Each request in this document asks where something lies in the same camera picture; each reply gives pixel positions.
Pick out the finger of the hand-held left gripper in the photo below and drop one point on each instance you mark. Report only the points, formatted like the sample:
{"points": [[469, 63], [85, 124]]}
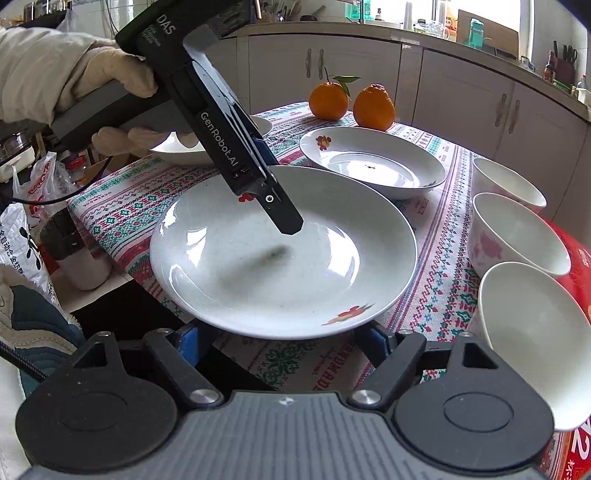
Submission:
{"points": [[264, 146], [286, 217]]}

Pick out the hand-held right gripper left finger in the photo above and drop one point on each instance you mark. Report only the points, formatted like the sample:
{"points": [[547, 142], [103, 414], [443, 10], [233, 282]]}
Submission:
{"points": [[185, 340]]}

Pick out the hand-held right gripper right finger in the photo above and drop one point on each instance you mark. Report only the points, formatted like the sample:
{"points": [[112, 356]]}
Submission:
{"points": [[381, 338]]}

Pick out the white floral plate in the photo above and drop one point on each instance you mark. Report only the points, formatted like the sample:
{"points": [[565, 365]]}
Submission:
{"points": [[184, 158], [258, 286], [369, 166]]}

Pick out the white bowl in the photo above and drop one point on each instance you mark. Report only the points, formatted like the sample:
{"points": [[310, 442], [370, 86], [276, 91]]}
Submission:
{"points": [[512, 235], [503, 180], [531, 332]]}

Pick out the person's left hand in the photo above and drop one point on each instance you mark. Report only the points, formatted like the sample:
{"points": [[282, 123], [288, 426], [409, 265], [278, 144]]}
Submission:
{"points": [[55, 69]]}

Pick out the patterned red green tablecloth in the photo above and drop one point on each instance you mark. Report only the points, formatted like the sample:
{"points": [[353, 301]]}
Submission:
{"points": [[438, 286]]}

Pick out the orange with leaf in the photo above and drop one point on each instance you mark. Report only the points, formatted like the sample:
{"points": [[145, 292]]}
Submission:
{"points": [[328, 101]]}

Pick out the orange without leaf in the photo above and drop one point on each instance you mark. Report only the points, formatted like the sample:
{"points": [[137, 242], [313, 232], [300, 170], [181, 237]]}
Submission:
{"points": [[374, 108]]}

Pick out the beige kitchen countertop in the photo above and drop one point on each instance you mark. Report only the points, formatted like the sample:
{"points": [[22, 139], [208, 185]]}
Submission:
{"points": [[332, 28]]}

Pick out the dark topped white container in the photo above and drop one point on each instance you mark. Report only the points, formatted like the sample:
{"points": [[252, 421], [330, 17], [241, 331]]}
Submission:
{"points": [[78, 249]]}

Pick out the green bottle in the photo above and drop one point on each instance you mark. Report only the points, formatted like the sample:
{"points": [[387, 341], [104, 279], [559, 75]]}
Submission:
{"points": [[367, 9]]}

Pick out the red white plastic bag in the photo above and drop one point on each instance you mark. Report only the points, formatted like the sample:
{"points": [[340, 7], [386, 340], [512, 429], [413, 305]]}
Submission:
{"points": [[41, 180]]}

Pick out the white printed sack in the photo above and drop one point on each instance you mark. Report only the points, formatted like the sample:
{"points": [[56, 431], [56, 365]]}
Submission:
{"points": [[18, 249]]}

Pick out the white kitchen base cabinets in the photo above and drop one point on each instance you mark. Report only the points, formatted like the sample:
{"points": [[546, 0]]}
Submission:
{"points": [[452, 110]]}

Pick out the stack of white cups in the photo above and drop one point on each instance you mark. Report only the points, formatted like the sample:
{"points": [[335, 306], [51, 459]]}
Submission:
{"points": [[407, 14]]}

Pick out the glass pitcher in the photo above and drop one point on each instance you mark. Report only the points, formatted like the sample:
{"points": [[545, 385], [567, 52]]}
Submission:
{"points": [[429, 28]]}

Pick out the red cardboard box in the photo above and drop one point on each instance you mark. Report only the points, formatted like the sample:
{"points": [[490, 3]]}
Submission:
{"points": [[579, 277]]}

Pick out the teal plastic jug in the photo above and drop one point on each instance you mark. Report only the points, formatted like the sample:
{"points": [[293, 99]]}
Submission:
{"points": [[475, 32]]}

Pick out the dark sauce bottle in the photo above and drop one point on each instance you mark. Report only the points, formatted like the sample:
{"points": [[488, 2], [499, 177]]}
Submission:
{"points": [[549, 69]]}

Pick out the knife block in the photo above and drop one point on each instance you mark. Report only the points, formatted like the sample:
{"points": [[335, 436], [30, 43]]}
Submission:
{"points": [[565, 64]]}

